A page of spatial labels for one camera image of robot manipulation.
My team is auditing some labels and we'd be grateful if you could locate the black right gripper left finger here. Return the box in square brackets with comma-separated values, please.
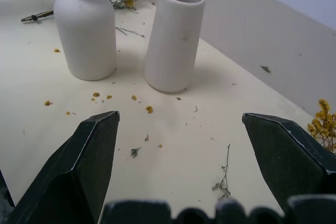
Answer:
[7, 111, 121, 224]

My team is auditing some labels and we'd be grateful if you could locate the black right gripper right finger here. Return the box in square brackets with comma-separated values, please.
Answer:
[241, 113, 336, 217]

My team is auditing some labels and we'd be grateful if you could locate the white narrow-neck bottle vase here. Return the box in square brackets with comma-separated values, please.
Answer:
[53, 0, 117, 81]

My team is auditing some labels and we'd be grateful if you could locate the white cylindrical vase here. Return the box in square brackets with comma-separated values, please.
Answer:
[143, 0, 205, 93]

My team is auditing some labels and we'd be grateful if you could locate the yellow dried flower bunch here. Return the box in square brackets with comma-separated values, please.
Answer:
[307, 99, 336, 153]

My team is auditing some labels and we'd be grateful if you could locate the dry grey twig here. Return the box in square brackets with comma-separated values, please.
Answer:
[212, 144, 232, 200]

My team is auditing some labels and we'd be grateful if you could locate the thin dry stem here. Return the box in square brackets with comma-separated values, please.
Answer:
[114, 27, 145, 38]

